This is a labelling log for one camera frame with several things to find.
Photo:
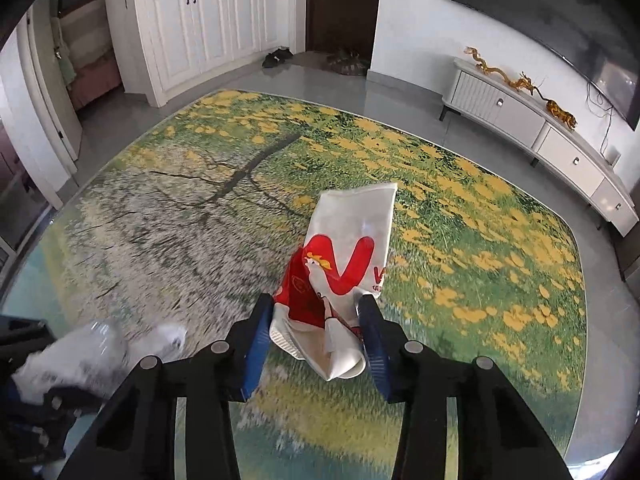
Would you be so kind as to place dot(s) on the black wall television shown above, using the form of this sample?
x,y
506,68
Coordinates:
x,y
550,0

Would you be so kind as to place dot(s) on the white power adapter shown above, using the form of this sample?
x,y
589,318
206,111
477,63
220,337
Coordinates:
x,y
614,156

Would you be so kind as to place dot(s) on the dark wooden door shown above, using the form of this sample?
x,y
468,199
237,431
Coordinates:
x,y
340,5

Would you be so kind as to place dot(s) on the golden dragon ornament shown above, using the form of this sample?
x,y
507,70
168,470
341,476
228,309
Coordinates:
x,y
505,77

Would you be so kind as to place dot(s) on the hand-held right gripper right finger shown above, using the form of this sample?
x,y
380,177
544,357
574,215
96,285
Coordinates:
x,y
375,350

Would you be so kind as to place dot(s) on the white printed plastic bag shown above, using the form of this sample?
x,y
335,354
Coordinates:
x,y
75,355

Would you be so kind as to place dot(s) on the black shoes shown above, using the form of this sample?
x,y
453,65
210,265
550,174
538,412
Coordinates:
x,y
278,57

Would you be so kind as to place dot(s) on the white panelled cabinet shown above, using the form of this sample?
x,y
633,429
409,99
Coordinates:
x,y
185,25

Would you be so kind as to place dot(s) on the red white paper bag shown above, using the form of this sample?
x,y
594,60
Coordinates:
x,y
350,225

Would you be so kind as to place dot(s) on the flower printed table mat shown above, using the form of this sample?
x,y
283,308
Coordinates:
x,y
450,210

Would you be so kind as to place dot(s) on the white interior door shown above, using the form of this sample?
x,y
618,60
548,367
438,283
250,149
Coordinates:
x,y
55,100

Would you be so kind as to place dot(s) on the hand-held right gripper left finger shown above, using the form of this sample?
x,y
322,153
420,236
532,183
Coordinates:
x,y
257,355

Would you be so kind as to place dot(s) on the golden tiger ornament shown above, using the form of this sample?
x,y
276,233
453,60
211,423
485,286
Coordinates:
x,y
561,114

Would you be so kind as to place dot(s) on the brown shoes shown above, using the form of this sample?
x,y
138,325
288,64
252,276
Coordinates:
x,y
347,61

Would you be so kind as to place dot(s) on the white television cabinet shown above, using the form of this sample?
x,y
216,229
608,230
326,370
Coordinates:
x,y
510,105

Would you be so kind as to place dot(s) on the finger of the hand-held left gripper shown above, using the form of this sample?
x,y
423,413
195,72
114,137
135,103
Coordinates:
x,y
70,400
20,332

